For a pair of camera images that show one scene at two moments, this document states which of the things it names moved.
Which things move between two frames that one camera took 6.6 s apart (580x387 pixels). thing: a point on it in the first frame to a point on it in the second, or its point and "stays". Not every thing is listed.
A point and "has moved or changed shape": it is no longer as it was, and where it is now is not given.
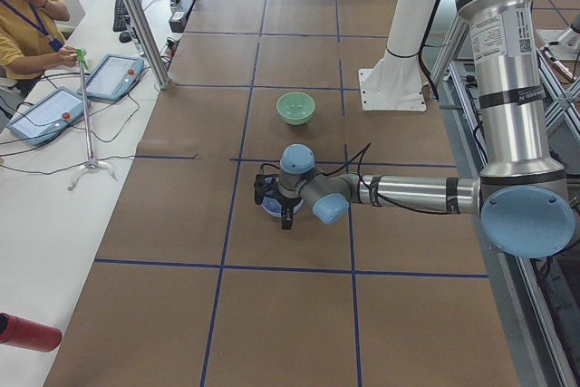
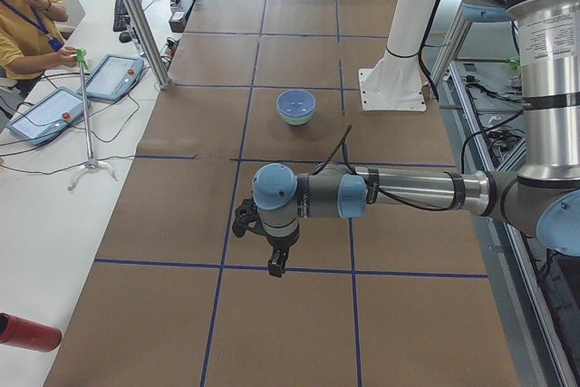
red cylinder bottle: [18, 331] stays
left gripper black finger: [286, 214] to [276, 265]
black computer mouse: [125, 37] stays
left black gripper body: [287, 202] to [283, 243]
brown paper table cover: [195, 285] stays
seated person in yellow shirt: [29, 41] stays
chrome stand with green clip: [81, 55] stays
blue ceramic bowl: [273, 205] has moved or changed shape
